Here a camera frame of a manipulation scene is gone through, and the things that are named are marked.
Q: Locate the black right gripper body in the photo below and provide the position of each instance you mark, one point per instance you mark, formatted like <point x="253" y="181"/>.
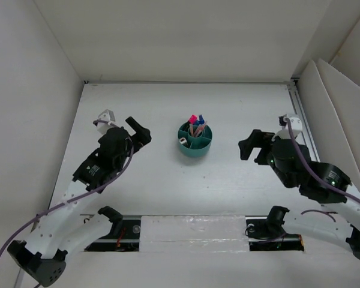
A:
<point x="266" y="147"/>

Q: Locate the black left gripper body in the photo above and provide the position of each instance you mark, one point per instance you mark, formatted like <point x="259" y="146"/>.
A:
<point x="117" y="164"/>

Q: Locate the pink white mini stapler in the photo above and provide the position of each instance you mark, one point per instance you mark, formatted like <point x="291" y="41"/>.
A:
<point x="183" y="142"/>

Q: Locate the purple translucent pen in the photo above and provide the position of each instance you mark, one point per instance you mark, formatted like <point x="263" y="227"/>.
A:
<point x="191" y="131"/>

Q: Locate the pink capped black highlighter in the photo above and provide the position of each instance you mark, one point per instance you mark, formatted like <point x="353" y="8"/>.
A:
<point x="192" y="119"/>

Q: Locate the red translucent pen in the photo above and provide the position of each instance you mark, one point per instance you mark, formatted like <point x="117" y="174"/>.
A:
<point x="200" y="129"/>

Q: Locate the clear blue-capped spray bottle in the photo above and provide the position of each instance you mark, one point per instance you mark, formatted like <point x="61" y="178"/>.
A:
<point x="201" y="119"/>

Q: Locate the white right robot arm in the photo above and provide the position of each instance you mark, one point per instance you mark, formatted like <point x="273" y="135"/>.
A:
<point x="321" y="182"/>

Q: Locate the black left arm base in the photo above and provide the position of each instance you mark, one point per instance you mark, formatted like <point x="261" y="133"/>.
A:
<point x="122" y="237"/>

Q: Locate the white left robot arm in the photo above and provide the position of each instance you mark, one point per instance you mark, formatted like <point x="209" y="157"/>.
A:
<point x="58" y="236"/>

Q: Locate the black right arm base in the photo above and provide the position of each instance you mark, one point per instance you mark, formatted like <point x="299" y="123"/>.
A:
<point x="266" y="233"/>

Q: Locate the teal round divided organizer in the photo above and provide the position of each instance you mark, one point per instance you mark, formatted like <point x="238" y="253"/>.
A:
<point x="198" y="146"/>

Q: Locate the white foam boards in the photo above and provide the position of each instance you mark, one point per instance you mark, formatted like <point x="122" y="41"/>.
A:
<point x="331" y="103"/>

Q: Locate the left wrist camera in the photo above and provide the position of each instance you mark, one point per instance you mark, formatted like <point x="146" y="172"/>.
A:
<point x="105" y="121"/>

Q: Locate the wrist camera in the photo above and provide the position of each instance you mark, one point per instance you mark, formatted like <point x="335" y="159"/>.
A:
<point x="105" y="121"/>
<point x="291" y="127"/>

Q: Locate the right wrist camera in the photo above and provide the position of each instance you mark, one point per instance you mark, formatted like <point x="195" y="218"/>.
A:
<point x="291" y="127"/>

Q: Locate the aluminium rail right side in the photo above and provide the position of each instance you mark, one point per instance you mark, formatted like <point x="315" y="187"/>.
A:
<point x="306" y="134"/>

